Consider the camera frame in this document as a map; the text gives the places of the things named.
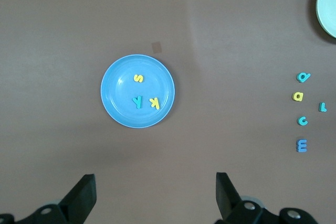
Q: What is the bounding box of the yellow foam letter k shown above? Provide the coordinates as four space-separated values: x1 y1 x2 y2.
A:
149 97 161 110

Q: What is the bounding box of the brown table cover mat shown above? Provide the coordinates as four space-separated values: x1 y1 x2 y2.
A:
0 0 336 224

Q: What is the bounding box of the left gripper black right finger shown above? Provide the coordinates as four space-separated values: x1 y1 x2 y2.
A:
214 173 279 224

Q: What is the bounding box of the blue foam letter m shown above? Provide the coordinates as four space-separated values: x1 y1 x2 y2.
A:
296 138 308 153

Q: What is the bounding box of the pale green plate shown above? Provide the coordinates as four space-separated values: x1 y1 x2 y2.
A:
316 0 336 38

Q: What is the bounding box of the blue plate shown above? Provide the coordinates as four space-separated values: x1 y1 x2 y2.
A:
100 54 176 130

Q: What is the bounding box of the teal foam letter y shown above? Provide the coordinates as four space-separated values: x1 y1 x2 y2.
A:
132 95 144 109

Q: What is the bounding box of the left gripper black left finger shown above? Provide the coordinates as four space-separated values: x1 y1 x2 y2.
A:
15 173 96 224

